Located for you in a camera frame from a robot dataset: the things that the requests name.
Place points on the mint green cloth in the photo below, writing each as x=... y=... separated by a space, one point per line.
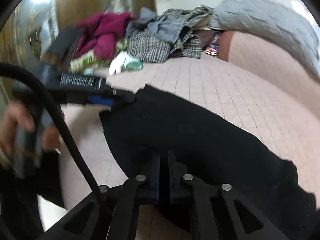
x=135 y=64

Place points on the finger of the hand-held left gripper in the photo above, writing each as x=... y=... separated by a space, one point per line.
x=120 y=96

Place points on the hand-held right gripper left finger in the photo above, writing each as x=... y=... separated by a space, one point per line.
x=156 y=180

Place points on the maroon garment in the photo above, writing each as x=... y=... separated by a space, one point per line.
x=105 y=35

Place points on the dark cloth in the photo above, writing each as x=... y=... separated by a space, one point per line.
x=62 y=42

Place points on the white cloth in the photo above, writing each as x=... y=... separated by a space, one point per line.
x=118 y=63

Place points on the grey shirt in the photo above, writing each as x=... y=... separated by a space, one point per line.
x=165 y=27

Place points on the green patterned cloth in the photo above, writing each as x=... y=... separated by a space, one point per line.
x=82 y=63

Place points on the pink quilted sofa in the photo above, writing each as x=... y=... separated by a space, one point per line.
x=212 y=85

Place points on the brown cloth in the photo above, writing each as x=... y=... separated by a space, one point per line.
x=205 y=37

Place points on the person's left forearm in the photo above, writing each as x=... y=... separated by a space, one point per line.
x=20 y=205

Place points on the grey quilted blanket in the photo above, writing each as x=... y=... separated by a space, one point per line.
x=262 y=22

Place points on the colourful packet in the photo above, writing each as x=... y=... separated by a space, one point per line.
x=213 y=47

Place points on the black pants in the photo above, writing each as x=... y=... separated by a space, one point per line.
x=187 y=135

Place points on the person's left hand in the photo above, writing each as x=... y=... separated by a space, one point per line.
x=15 y=120

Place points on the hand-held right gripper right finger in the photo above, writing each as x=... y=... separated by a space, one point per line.
x=171 y=180

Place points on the checked tweed garment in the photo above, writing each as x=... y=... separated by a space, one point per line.
x=150 y=47

